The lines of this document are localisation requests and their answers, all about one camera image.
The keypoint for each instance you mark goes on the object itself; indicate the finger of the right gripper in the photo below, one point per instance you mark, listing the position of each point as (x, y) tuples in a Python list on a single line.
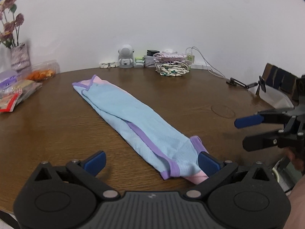
[(263, 140), (275, 116)]

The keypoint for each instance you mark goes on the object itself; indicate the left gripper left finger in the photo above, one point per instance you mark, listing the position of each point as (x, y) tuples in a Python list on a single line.
[(63, 196)]

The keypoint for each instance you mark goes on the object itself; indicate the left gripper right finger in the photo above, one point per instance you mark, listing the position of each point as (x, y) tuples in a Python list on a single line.
[(235, 196)]

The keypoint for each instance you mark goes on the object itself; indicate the pink blue purple garment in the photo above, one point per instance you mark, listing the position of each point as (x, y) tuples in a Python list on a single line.
[(166, 149)]

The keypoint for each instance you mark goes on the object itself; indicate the person right forearm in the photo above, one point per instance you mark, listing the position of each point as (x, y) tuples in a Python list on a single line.
[(296, 219)]

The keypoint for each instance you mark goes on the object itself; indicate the folded floral clothes stack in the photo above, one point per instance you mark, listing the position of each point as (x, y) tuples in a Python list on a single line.
[(171, 64)]

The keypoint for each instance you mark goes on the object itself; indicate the person right hand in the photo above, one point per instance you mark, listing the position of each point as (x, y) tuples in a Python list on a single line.
[(297, 162)]

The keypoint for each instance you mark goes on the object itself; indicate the wooden chair with bag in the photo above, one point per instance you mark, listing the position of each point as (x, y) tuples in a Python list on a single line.
[(281, 88)]

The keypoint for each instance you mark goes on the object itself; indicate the green spray bottle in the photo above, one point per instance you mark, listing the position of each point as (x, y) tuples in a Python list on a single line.
[(190, 57)]

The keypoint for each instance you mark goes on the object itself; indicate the snack packets pile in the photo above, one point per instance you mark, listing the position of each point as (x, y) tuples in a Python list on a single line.
[(17, 93)]

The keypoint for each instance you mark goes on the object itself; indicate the clear box orange snacks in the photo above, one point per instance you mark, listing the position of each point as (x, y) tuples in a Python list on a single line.
[(42, 71)]

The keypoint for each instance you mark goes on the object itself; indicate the purple plastic box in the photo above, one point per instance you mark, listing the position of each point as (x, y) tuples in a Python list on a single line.
[(7, 78)]

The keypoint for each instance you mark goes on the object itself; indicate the white power strip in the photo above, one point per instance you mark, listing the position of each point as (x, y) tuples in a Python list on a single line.
[(105, 65)]

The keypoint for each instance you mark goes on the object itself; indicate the purple knitted vase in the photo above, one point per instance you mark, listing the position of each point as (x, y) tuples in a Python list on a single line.
[(19, 58)]

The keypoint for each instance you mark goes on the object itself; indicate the white astronaut robot figure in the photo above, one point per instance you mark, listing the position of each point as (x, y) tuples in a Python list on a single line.
[(125, 56)]

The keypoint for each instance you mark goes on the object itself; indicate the green tissue packs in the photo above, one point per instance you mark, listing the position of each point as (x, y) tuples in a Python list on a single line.
[(139, 62)]

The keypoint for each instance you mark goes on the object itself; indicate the pink artificial flower bouquet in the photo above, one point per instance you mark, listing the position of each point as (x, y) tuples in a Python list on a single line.
[(10, 24)]

